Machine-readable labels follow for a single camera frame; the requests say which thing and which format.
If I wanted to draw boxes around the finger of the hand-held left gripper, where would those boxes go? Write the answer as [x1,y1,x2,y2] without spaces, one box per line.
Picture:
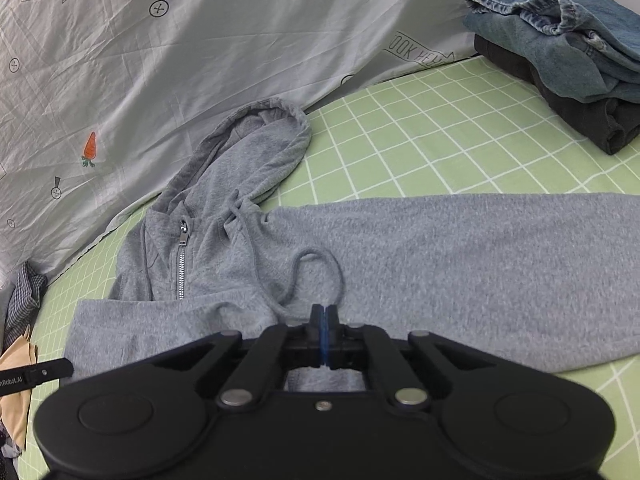
[27,357,75,388]

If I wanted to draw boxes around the grey zip hoodie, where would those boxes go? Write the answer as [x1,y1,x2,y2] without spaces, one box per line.
[65,97,640,393]

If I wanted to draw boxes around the blue checked shirt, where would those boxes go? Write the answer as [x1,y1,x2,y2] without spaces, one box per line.
[4,260,49,346]

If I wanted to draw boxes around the carrot printed grey sheet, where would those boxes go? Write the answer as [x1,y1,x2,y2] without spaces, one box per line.
[0,0,576,281]

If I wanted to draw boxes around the beige garment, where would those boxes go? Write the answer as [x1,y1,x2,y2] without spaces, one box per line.
[0,332,40,453]

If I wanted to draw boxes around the folded black pants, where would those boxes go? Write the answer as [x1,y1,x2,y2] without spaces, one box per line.
[472,34,640,157]

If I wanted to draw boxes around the green checked bed sheet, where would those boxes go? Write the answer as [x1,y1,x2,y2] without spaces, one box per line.
[0,52,640,480]

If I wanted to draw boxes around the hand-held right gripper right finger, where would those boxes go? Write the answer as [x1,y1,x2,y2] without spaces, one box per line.
[325,304,493,408]

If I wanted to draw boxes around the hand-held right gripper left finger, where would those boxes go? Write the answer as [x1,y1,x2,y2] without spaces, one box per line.
[150,304,325,408]

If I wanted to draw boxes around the folded blue jeans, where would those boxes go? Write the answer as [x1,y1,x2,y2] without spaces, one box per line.
[462,0,640,106]

